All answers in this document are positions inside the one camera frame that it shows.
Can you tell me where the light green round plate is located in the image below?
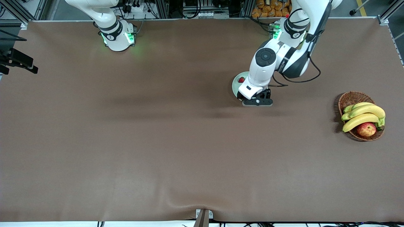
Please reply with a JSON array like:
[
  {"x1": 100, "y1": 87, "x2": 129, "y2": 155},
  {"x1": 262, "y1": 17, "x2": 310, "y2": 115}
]
[{"x1": 232, "y1": 72, "x2": 251, "y2": 96}]

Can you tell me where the pile of orange items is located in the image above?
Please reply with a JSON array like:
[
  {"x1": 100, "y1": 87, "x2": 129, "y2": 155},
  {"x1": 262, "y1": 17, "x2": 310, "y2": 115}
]
[{"x1": 251, "y1": 0, "x2": 292, "y2": 18}]

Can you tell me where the brown wicker basket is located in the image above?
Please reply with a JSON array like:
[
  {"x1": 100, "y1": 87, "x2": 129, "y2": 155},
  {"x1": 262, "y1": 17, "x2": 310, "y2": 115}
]
[{"x1": 338, "y1": 91, "x2": 385, "y2": 142}]

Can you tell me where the yellow banana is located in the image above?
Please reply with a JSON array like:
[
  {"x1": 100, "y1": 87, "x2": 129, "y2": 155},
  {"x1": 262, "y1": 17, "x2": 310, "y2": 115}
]
[
  {"x1": 342, "y1": 113, "x2": 381, "y2": 133},
  {"x1": 342, "y1": 105, "x2": 386, "y2": 121},
  {"x1": 343, "y1": 102, "x2": 375, "y2": 113}
]

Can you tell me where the white terminal block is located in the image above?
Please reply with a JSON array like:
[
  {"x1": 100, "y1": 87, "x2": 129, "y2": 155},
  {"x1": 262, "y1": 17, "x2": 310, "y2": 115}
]
[{"x1": 182, "y1": 9, "x2": 230, "y2": 19}]

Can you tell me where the red yellow apple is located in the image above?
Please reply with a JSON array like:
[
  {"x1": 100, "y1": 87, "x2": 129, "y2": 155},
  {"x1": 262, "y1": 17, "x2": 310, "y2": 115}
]
[{"x1": 357, "y1": 122, "x2": 377, "y2": 137}]

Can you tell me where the brown table cover mat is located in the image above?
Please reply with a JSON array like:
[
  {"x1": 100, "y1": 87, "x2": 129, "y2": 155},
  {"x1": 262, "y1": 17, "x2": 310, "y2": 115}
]
[{"x1": 0, "y1": 18, "x2": 404, "y2": 223}]

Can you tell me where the white power strip with plugs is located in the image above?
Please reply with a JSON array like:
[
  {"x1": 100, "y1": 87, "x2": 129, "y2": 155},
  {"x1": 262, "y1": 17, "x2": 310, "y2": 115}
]
[{"x1": 122, "y1": 0, "x2": 152, "y2": 14}]

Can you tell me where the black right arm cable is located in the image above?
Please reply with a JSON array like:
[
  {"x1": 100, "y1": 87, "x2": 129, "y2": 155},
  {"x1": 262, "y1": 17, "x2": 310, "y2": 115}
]
[{"x1": 0, "y1": 29, "x2": 27, "y2": 41}]

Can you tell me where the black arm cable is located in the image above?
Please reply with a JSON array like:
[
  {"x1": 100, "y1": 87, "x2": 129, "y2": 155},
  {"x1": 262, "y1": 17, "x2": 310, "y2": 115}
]
[
  {"x1": 0, "y1": 29, "x2": 27, "y2": 41},
  {"x1": 271, "y1": 55, "x2": 322, "y2": 87}
]

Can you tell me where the aluminium frame rail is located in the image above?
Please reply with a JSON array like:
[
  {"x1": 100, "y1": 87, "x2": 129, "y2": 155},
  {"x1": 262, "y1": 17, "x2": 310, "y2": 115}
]
[
  {"x1": 0, "y1": 0, "x2": 48, "y2": 29},
  {"x1": 378, "y1": 0, "x2": 404, "y2": 66}
]

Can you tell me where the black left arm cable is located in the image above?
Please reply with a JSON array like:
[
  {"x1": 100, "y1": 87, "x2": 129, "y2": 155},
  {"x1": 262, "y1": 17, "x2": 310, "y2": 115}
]
[{"x1": 271, "y1": 55, "x2": 322, "y2": 87}]

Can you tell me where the aluminium frame post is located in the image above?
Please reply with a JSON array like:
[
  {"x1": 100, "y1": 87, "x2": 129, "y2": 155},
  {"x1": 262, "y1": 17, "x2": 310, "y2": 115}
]
[
  {"x1": 154, "y1": 0, "x2": 171, "y2": 19},
  {"x1": 239, "y1": 0, "x2": 256, "y2": 18}
]

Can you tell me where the metal bracket with post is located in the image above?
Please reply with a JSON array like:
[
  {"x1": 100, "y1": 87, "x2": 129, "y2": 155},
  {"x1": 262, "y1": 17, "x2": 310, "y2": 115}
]
[{"x1": 193, "y1": 209, "x2": 214, "y2": 227}]

